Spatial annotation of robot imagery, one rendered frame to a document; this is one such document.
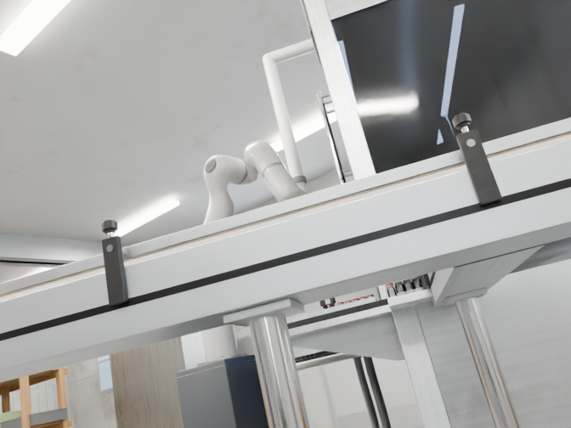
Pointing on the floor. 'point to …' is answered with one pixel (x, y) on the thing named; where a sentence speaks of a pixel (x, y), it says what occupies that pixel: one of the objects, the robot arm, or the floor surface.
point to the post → (406, 329)
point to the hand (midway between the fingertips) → (327, 301)
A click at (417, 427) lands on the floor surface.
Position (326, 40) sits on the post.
